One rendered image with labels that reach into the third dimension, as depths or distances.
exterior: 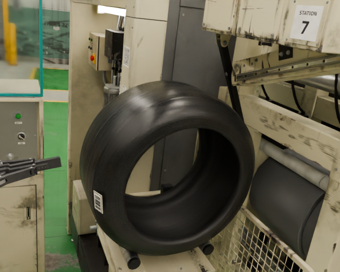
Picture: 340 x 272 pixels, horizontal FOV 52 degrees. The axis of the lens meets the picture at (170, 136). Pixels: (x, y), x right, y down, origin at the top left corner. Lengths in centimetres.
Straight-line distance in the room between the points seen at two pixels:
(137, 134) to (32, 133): 86
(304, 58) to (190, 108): 37
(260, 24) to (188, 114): 33
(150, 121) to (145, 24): 46
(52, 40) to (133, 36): 899
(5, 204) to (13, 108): 46
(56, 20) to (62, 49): 76
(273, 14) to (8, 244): 158
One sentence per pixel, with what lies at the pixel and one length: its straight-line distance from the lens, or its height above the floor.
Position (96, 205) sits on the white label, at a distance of 105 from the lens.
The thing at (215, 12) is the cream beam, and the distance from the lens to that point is 132.
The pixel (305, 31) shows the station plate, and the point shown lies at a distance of 95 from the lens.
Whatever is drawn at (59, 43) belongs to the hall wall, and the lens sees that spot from 1028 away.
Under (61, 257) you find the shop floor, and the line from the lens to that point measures 269.
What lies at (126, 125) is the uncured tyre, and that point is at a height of 138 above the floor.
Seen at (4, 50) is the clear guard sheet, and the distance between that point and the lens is 164.
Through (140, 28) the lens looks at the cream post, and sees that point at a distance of 132.
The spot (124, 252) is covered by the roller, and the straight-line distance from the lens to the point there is 125.
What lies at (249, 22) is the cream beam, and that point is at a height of 168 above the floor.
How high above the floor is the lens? 169
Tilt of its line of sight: 19 degrees down
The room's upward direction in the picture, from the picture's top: 7 degrees clockwise
